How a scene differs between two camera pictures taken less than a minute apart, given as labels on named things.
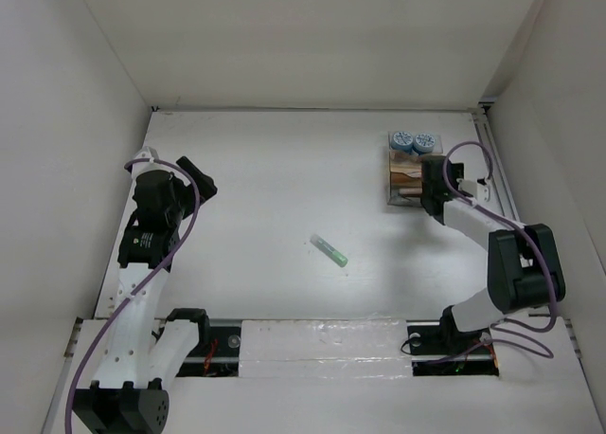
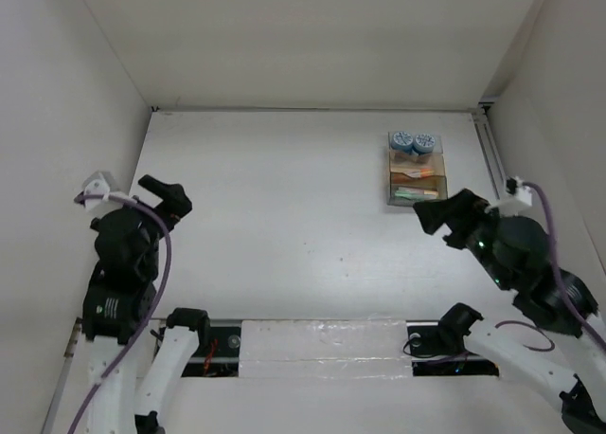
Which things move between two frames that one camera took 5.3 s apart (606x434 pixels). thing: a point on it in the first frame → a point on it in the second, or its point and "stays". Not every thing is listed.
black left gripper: (204, 183) → (172, 195)
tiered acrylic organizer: (404, 174) stays
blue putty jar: (423, 143) stays
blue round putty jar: (402, 140) stays
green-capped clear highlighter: (328, 250) → (406, 194)
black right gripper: (456, 171) → (460, 208)
